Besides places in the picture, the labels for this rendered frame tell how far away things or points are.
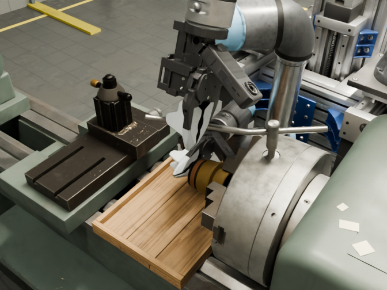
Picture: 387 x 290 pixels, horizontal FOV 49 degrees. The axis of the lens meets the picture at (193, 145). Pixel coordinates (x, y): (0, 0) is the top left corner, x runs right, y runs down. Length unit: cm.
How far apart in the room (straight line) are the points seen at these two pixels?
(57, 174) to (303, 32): 75
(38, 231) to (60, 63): 245
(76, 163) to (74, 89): 229
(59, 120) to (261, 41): 90
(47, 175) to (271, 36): 71
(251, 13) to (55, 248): 107
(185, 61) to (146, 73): 294
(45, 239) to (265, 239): 102
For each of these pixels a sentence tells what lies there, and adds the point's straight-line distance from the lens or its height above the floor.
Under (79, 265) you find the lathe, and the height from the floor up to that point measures 54.
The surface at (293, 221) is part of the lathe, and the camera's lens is 84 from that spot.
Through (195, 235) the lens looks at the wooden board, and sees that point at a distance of 114.
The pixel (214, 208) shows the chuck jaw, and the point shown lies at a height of 111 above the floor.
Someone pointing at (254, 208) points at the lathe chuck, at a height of 119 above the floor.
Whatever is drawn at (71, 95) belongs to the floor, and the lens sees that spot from 345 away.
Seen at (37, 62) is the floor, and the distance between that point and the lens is 402.
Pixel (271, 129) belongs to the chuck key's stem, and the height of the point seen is 131.
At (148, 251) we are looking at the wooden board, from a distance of 112.
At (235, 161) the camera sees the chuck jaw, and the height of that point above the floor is 114.
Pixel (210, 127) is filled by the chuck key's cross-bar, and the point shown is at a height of 131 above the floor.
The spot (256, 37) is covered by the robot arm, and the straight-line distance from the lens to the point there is 100.
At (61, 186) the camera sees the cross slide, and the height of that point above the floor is 97.
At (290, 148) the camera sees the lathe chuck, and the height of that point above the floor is 124.
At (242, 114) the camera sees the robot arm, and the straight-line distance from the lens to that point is 119.
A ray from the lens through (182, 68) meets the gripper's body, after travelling 68.
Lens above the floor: 178
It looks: 39 degrees down
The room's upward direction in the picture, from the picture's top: straight up
